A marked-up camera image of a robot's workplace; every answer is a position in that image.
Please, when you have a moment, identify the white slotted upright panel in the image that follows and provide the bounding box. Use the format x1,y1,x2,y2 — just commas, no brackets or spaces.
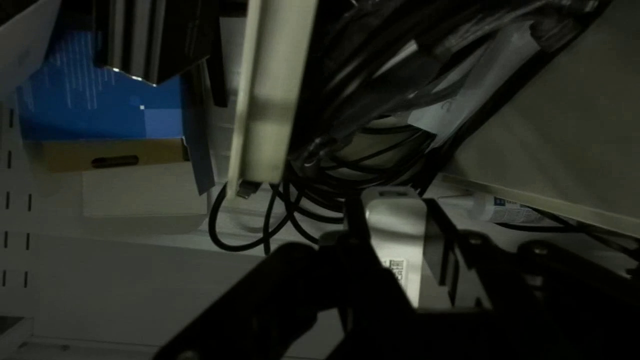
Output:
0,99,44,316

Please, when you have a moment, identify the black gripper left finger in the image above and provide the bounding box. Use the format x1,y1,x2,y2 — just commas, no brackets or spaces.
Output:
151,240,353,360

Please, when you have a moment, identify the black ribbed device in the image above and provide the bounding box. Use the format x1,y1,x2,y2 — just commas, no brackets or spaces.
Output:
91,0,226,88

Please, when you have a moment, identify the clear bag of cables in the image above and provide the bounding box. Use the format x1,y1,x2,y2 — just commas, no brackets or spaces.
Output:
285,0,606,197

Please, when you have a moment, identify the long white bar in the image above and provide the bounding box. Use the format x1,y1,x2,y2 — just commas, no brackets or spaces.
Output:
226,0,321,201

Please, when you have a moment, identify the white block with label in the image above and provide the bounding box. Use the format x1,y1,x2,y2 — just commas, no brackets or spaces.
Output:
362,189,431,310

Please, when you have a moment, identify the plain white box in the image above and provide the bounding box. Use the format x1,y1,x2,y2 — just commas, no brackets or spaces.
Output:
79,163,210,236

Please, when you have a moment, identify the black looped cable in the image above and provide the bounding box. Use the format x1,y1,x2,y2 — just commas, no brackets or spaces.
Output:
207,179,350,257

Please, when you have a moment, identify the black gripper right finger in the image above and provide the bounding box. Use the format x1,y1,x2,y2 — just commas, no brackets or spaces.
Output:
457,229,640,318

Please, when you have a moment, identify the white sloped panel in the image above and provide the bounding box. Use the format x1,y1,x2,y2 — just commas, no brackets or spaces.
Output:
444,0,640,240

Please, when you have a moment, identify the blue printed box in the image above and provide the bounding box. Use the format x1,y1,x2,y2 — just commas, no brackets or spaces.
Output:
14,26,216,197

